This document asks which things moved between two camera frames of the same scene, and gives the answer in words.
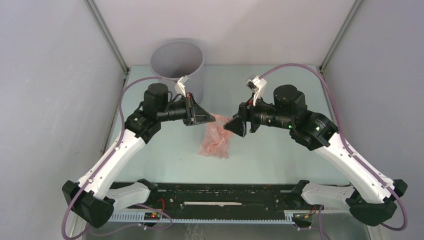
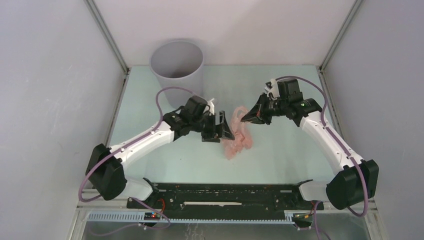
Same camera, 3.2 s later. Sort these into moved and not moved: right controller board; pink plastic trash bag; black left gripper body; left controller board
Moved: pink plastic trash bag; black left gripper body
Not moved: left controller board; right controller board
